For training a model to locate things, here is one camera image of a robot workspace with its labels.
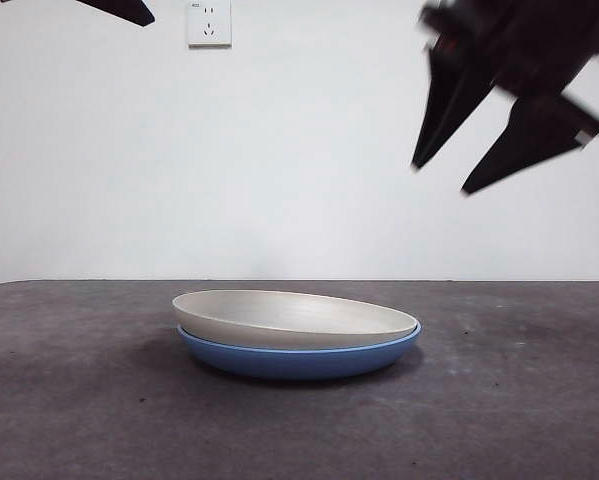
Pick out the white plate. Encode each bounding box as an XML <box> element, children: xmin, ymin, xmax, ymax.
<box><xmin>171</xmin><ymin>289</ymin><xmax>421</xmax><ymax>350</ymax></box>

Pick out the white wall socket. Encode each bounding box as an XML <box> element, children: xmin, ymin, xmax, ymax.
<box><xmin>187</xmin><ymin>0</ymin><xmax>233</xmax><ymax>50</ymax></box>

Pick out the blue plate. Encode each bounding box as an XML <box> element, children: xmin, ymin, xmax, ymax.
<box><xmin>177</xmin><ymin>322</ymin><xmax>424</xmax><ymax>382</ymax></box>

